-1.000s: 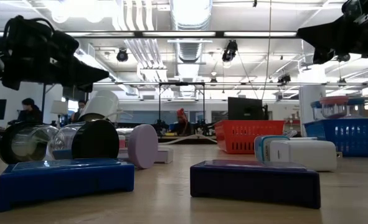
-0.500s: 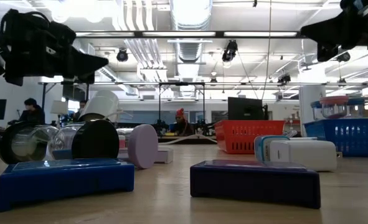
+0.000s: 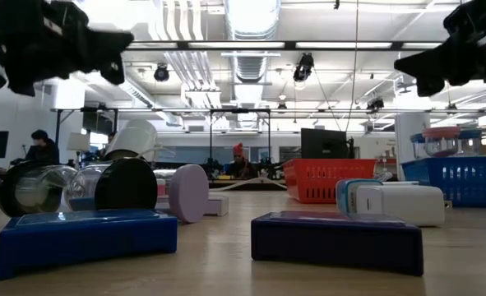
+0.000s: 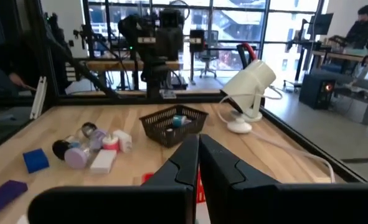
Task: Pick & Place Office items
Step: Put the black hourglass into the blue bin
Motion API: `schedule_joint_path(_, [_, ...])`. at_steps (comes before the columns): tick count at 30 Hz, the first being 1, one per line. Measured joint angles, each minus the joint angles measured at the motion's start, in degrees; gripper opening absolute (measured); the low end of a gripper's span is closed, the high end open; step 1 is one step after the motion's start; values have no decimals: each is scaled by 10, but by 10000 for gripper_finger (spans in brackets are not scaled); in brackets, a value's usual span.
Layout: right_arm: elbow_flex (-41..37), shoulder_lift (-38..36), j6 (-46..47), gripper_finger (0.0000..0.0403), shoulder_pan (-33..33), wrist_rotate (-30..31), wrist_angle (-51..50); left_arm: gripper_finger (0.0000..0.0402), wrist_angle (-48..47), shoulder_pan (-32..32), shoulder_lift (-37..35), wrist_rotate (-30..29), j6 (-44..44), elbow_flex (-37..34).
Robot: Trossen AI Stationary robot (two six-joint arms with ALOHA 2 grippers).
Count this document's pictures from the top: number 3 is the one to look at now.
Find blue rectangular pad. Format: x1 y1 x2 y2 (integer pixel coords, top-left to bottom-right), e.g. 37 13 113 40
0 207 178 281

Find teal white wall charger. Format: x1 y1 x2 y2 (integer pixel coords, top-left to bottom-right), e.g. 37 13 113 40
335 178 386 215

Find white cylindrical lamp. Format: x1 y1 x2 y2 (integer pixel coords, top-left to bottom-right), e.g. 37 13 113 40
102 118 160 164

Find black ceiling spotlight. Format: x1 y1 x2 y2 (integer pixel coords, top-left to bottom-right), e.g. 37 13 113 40
365 96 386 112
292 52 316 83
153 64 170 83

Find white flat box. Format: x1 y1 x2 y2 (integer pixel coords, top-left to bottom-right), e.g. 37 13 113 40
203 193 230 218

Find light blue hourglass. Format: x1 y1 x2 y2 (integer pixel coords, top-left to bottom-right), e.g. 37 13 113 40
410 132 427 160
458 129 483 156

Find dark purple rectangular pad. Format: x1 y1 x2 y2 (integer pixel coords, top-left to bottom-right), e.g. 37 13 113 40
249 210 425 277

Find large white wall charger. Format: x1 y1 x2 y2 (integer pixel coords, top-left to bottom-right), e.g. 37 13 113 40
351 183 453 228

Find silver ventilation duct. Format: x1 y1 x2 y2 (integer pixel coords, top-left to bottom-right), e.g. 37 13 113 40
224 0 283 128

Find red mesh basket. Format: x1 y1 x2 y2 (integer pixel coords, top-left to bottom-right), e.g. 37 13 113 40
281 158 377 205

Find blue mesh basket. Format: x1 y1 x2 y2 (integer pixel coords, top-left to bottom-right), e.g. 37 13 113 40
400 155 486 208

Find black background rig frame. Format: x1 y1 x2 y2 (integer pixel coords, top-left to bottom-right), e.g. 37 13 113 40
51 106 486 182

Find white pillar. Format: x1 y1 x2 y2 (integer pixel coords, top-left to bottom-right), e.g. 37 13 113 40
394 113 432 182

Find pink-lidded container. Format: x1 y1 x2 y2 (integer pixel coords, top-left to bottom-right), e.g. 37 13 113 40
422 126 461 158

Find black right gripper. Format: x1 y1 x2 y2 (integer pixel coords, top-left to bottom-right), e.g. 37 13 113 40
394 0 486 98

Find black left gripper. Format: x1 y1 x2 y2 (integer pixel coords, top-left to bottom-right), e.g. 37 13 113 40
16 0 135 98

